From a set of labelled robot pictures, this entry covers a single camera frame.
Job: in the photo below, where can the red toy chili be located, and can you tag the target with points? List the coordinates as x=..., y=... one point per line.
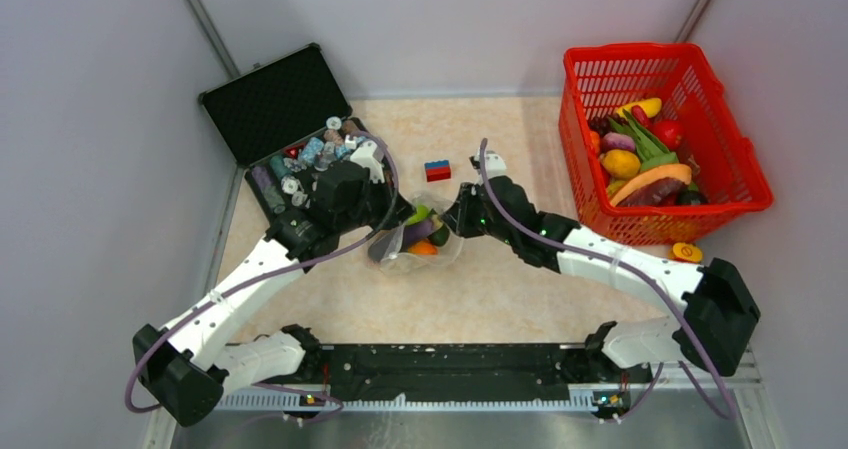
x=641, y=116

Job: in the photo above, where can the green toy leaf vegetable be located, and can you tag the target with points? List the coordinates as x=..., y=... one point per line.
x=650, y=150

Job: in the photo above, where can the red toy tomato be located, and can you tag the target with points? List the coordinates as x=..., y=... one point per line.
x=669, y=132

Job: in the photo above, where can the dark green toy vegetable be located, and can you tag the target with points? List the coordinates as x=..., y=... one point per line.
x=440, y=236

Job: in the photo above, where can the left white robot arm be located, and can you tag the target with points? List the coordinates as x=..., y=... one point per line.
x=190, y=363

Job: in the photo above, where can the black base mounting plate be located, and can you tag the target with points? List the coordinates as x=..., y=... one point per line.
x=458, y=372

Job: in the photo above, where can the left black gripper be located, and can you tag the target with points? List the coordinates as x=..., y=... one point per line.
x=396, y=208

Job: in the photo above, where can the purple toy eggplant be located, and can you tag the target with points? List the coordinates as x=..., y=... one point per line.
x=393, y=242

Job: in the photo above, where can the green toy apple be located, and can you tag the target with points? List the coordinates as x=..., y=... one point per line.
x=421, y=213

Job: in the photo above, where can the red blue toy brick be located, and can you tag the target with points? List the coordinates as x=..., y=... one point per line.
x=437, y=170

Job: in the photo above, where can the yellow toy pepper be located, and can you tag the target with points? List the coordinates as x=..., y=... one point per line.
x=651, y=107

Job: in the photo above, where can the pink toy onion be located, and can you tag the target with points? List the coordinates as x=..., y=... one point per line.
x=616, y=141

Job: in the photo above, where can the red yellow emergency button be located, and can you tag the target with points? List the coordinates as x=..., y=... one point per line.
x=686, y=252

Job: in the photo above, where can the clear zip top bag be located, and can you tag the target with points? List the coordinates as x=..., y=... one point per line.
x=448, y=254

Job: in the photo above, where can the red plastic basket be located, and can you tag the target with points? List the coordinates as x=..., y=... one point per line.
x=725, y=168

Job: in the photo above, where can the orange toy pumpkin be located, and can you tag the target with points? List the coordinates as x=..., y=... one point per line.
x=423, y=248

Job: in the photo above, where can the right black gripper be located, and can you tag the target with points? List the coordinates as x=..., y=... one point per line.
x=459, y=214

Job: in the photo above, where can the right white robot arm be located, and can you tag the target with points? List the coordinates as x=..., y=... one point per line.
x=709, y=312

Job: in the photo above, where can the aluminium frame rail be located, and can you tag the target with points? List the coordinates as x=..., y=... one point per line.
x=597, y=399

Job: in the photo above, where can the toy ham slice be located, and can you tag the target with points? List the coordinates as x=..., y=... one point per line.
x=651, y=187

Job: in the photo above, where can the black poker chip case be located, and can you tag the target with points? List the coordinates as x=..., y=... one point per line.
x=283, y=118

